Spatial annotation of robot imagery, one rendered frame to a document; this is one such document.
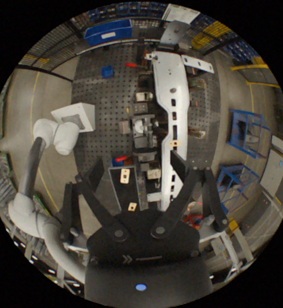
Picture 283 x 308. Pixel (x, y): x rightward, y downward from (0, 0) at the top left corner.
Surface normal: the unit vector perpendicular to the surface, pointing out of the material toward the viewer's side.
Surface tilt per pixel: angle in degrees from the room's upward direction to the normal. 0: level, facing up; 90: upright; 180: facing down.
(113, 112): 0
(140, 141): 0
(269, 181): 90
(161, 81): 0
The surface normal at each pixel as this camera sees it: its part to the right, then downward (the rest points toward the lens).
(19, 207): 0.60, -0.70
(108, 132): 0.07, 0.36
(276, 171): -1.00, 0.00
